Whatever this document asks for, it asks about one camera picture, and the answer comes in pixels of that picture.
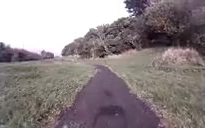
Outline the sloping grass bank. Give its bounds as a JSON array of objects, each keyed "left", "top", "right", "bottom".
[{"left": 83, "top": 46, "right": 205, "bottom": 128}]

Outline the pale dry bush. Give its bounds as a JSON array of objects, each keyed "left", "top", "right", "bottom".
[{"left": 151, "top": 47, "right": 205, "bottom": 68}]

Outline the rough grass meadow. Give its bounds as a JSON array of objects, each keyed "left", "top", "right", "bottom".
[{"left": 0, "top": 58, "right": 98, "bottom": 128}]

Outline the dark asphalt path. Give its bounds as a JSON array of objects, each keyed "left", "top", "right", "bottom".
[{"left": 54, "top": 64, "right": 166, "bottom": 128}]

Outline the wood of tall trees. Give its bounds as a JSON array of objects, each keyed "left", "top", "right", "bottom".
[{"left": 60, "top": 0, "right": 205, "bottom": 60}]

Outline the low distant tree line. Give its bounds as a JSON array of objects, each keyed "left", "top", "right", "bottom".
[{"left": 0, "top": 39, "right": 55, "bottom": 64}]

